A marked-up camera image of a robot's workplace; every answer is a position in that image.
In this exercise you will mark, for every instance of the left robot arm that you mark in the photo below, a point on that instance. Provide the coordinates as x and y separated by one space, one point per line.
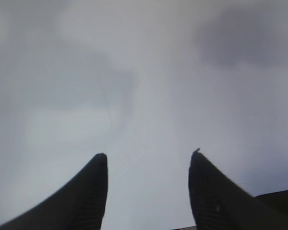
217 203

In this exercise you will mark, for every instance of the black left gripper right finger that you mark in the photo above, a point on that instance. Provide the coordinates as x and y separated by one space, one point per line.
218 203

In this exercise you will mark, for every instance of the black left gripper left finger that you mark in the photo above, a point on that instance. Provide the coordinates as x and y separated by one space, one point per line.
78 205

